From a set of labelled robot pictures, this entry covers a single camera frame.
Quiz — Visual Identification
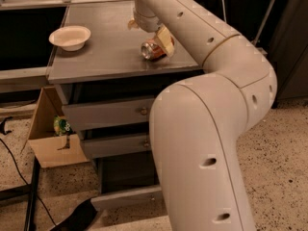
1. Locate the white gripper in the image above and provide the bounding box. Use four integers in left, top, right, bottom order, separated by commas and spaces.
127, 0, 174, 57

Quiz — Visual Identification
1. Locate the red coke can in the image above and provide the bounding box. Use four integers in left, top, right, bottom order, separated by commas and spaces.
141, 38, 166, 61

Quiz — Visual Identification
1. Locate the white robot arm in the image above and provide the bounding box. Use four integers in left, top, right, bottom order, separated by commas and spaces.
134, 0, 277, 231

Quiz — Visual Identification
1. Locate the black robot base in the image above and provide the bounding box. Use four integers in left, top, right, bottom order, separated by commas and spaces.
50, 199, 98, 231

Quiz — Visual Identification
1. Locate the grey three-drawer cabinet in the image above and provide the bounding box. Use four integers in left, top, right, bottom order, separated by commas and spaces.
47, 0, 206, 212

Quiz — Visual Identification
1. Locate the grey top drawer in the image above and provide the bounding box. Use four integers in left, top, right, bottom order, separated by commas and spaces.
63, 96, 154, 131

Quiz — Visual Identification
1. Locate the grey drawer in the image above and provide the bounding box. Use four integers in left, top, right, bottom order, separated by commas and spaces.
63, 96, 154, 131
81, 134, 151, 159
90, 151, 163, 211

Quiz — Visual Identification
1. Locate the grey middle drawer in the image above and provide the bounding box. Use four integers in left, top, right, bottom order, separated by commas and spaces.
81, 134, 151, 159

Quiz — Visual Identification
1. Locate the grey bottom drawer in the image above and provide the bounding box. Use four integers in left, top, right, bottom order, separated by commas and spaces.
90, 151, 163, 211

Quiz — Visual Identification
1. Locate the white bowl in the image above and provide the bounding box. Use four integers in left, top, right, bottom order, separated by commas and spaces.
49, 26, 91, 52

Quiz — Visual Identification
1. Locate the green chip bag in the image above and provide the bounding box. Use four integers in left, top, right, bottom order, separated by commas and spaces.
53, 115, 72, 136

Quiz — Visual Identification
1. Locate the dark grey side cabinet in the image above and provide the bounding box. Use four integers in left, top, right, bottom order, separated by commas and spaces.
269, 0, 308, 106

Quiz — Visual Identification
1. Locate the cardboard box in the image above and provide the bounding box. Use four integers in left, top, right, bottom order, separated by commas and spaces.
28, 87, 88, 168

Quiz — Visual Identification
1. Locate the black metal floor bar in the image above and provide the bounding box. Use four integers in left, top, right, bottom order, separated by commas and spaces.
0, 159, 40, 231

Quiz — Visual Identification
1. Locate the white cable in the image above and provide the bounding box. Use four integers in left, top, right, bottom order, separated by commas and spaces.
206, 0, 228, 24

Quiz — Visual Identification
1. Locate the grey metal rail frame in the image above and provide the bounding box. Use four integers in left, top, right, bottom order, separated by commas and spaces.
0, 0, 285, 96

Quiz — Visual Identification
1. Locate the black floor cable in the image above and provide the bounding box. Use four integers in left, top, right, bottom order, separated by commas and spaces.
0, 138, 58, 227

